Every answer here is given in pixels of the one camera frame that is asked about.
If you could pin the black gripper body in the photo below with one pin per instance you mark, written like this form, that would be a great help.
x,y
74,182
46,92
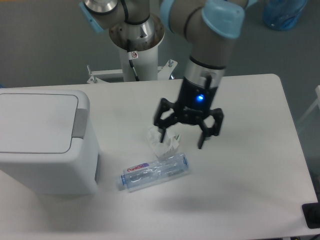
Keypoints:
x,y
194,101

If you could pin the white trash can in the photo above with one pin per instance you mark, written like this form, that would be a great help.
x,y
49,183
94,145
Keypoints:
x,y
72,172

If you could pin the blue water jug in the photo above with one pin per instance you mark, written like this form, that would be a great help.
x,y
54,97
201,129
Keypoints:
x,y
282,15

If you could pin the white frame at right edge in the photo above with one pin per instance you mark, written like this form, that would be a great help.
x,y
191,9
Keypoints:
x,y
312,111

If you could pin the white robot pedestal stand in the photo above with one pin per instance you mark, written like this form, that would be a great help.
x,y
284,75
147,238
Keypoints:
x,y
137,46

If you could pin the black device at table edge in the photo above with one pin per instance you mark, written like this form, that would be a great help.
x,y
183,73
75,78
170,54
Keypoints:
x,y
311,212

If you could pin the crumpled white plastic wrapper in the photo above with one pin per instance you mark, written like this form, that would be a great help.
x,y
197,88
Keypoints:
x,y
168,147

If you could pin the white trash can lid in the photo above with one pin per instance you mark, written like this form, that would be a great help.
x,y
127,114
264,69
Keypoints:
x,y
36,123

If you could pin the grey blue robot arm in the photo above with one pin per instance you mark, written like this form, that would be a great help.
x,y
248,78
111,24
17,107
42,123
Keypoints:
x,y
211,26

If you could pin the clear plastic water bottle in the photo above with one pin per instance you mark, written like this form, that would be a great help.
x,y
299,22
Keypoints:
x,y
152,173

